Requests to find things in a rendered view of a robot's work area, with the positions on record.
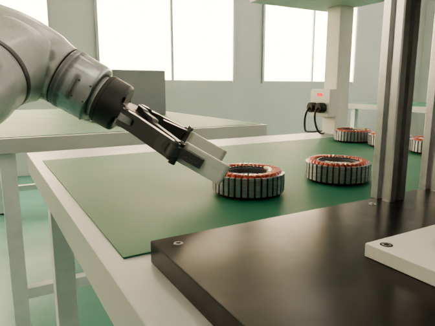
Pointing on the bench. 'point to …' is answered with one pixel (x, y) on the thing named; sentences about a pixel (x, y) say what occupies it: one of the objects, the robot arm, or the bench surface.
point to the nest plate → (407, 253)
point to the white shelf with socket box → (336, 21)
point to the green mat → (202, 190)
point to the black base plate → (303, 268)
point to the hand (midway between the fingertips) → (217, 163)
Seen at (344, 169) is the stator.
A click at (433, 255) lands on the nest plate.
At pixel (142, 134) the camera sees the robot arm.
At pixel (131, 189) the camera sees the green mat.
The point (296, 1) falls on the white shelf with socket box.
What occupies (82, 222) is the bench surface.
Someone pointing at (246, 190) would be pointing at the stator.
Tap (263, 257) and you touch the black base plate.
